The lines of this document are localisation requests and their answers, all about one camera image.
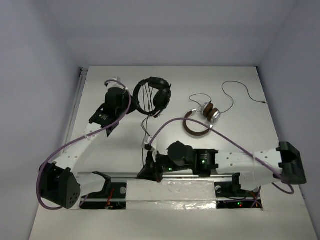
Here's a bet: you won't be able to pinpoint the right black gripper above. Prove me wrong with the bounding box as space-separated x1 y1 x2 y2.
137 149 192 184

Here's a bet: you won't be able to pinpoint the black headphones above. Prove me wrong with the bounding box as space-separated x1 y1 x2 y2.
133 77 172 118

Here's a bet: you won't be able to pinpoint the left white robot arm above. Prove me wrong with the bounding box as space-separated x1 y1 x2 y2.
36 86 136 211

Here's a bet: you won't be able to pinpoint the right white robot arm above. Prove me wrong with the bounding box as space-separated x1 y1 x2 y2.
137 141 307 197

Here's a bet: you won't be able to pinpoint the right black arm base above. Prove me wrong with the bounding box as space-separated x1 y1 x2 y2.
214 173 263 210

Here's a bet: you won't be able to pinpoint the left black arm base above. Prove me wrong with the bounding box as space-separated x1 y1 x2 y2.
79 171 127 210

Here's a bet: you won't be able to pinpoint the brown headphones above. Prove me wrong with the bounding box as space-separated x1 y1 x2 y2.
182 101 222 137

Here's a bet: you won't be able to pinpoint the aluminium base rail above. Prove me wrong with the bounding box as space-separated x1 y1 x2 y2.
74 171 278 182

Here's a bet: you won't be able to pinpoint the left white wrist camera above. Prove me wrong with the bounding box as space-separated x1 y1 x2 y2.
104 76 125 96

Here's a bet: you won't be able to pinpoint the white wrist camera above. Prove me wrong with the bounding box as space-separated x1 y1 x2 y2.
141 135 158 159
104 76 125 96

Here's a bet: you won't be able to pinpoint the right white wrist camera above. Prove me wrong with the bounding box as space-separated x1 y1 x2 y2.
141 135 158 159

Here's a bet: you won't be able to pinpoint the left aluminium side rail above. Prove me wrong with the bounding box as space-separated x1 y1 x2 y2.
55 67 89 169

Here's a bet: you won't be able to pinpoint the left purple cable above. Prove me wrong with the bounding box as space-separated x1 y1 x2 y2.
36 79 133 210

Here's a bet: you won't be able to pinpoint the purple cable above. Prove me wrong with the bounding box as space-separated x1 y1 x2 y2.
36 79 133 210
148 117 295 195

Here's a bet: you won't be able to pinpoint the thin brown headphone cable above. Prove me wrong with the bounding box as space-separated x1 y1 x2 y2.
188 80 268 115

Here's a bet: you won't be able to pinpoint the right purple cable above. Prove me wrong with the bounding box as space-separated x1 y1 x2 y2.
148 117 295 195

